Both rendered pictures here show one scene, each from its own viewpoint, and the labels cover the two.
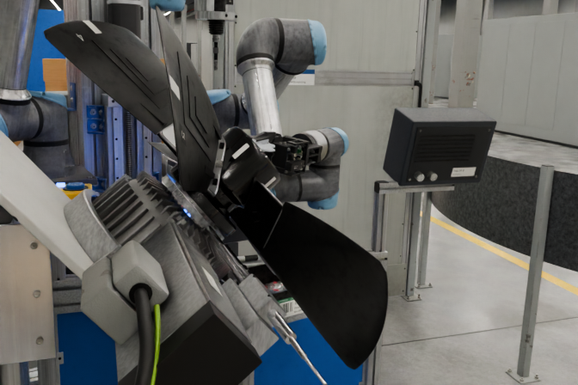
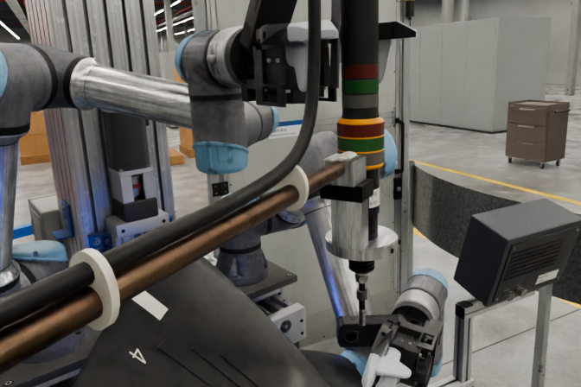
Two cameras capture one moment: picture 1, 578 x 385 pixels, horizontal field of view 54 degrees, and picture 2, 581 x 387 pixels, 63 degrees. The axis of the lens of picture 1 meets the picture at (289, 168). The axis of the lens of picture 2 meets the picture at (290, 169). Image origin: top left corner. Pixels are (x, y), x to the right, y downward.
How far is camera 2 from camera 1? 0.68 m
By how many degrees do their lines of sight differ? 7
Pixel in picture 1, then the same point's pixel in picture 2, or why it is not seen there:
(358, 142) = not seen: hidden behind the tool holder
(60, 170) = (69, 344)
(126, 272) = not seen: outside the picture
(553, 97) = (462, 91)
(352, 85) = not seen: hidden behind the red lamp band
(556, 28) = (460, 34)
